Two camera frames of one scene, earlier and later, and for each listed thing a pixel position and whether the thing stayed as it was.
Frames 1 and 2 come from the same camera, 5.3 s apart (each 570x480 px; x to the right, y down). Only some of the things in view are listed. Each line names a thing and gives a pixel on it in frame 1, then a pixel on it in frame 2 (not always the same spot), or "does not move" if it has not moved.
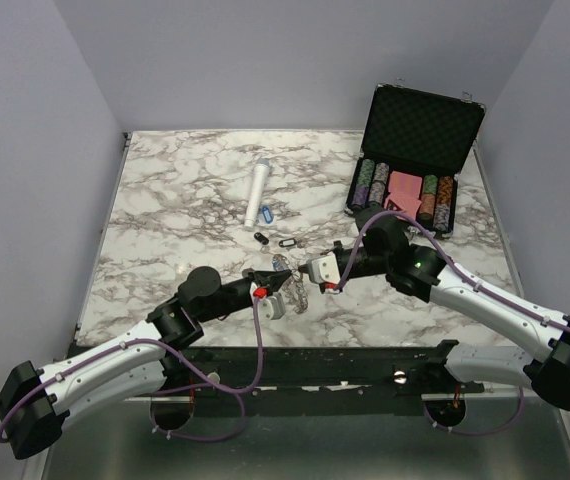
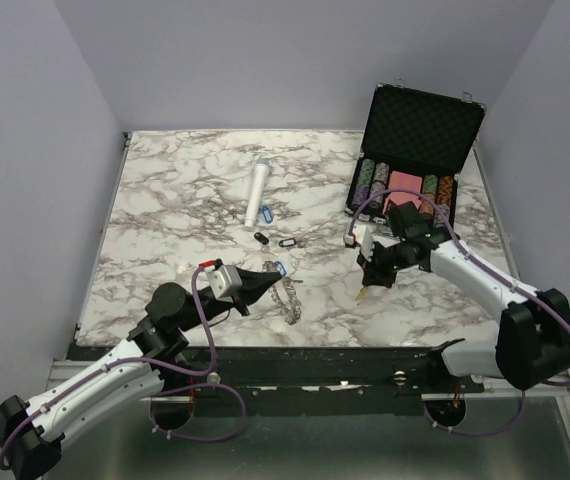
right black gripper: x=337 y=246 → x=378 y=278
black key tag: x=287 y=242 does not move
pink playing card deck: x=404 y=190 does not move
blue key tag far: x=267 y=214 does not move
